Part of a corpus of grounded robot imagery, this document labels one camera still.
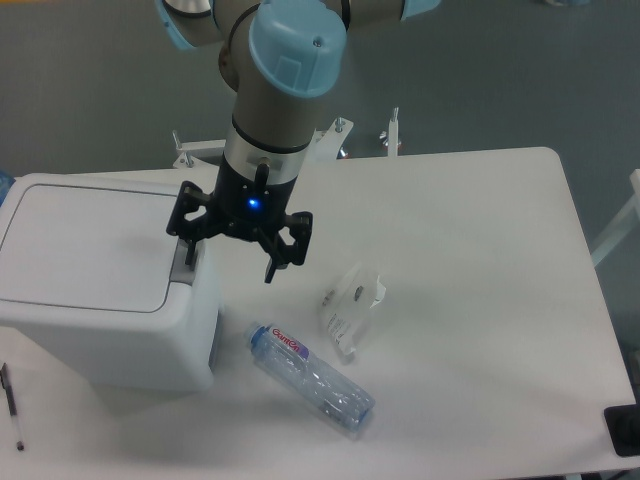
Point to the white push-lid trash can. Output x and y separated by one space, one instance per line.
90 274

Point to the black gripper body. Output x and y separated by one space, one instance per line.
241 204

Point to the white frame post with bolt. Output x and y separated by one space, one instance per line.
390 139

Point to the torn white paper package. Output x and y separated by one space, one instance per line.
347 307

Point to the black device at table edge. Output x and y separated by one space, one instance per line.
623 425

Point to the clear plastic water bottle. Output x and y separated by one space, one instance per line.
290 361

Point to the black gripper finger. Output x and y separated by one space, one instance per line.
289 245
195 217

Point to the blue object at left edge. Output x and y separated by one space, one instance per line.
6 182

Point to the black and clear pen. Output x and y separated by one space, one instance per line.
12 406

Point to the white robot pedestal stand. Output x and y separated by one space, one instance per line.
326 145

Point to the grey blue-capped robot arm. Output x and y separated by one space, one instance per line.
280 58

